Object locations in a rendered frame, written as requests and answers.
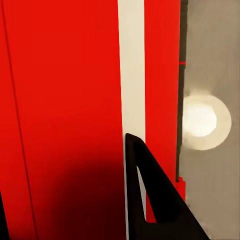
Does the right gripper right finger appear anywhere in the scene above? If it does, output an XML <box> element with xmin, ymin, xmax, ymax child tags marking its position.
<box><xmin>125</xmin><ymin>133</ymin><xmax>210</xmax><ymax>240</ymax></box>

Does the radio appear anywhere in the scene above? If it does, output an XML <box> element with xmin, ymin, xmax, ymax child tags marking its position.
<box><xmin>0</xmin><ymin>0</ymin><xmax>188</xmax><ymax>240</ymax></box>

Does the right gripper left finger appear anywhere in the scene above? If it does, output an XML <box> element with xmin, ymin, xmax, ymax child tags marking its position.
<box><xmin>0</xmin><ymin>193</ymin><xmax>10</xmax><ymax>240</ymax></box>

